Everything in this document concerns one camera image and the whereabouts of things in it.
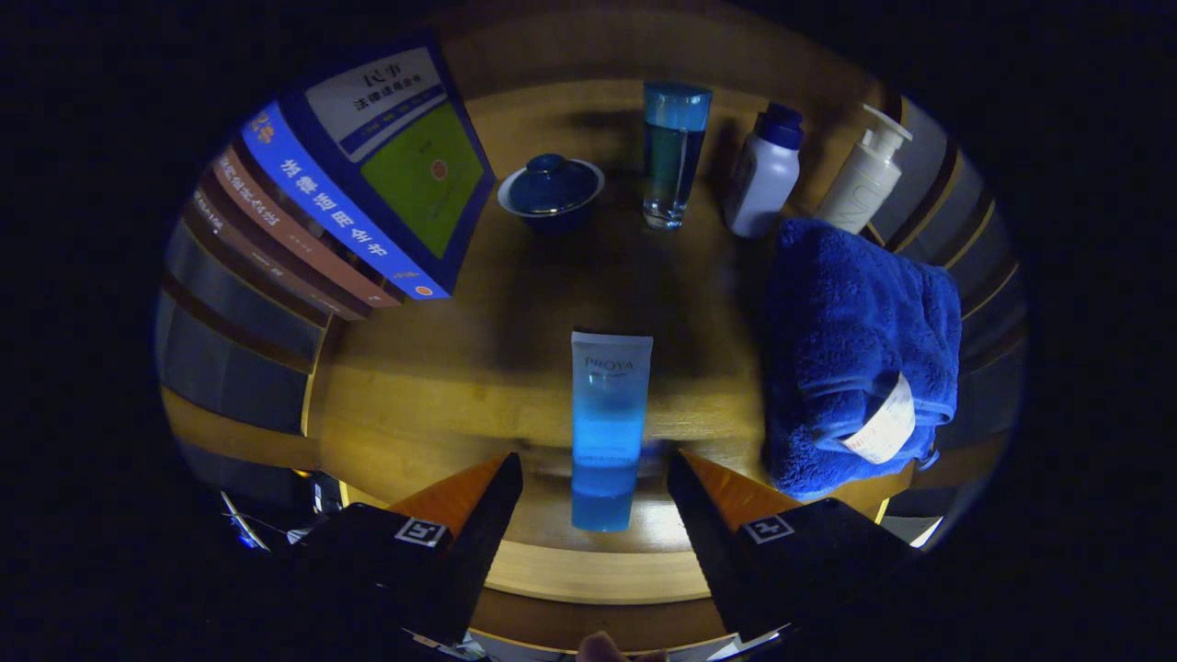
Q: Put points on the reddish brown book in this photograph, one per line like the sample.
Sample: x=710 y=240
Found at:
x=285 y=225

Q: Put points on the blue book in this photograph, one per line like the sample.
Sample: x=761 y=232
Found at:
x=405 y=156

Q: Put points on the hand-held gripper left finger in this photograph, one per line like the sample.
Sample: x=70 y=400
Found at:
x=474 y=542

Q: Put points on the wooden drawer with black knob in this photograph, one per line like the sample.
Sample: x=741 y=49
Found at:
x=598 y=621

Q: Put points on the blue cosmetic tube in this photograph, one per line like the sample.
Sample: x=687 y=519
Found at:
x=611 y=414

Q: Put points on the white pump bottle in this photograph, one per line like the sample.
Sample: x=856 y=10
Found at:
x=860 y=179

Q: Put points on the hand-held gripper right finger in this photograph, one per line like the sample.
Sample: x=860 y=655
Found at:
x=713 y=538

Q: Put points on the white bottle with blue cap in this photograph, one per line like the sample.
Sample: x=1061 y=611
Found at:
x=763 y=179

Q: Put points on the folded blue towel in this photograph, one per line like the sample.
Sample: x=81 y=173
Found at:
x=846 y=313

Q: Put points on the wooden cabinet with slatted hutch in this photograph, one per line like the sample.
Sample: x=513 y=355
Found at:
x=588 y=51

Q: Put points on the blue lidded tea cup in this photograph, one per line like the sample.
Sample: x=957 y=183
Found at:
x=550 y=188

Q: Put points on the tall clear blue bottle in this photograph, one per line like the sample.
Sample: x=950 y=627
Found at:
x=674 y=156

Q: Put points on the wooden countertop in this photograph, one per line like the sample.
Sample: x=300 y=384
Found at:
x=460 y=395

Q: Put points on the dark brown book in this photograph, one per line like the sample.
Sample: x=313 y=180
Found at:
x=244 y=253

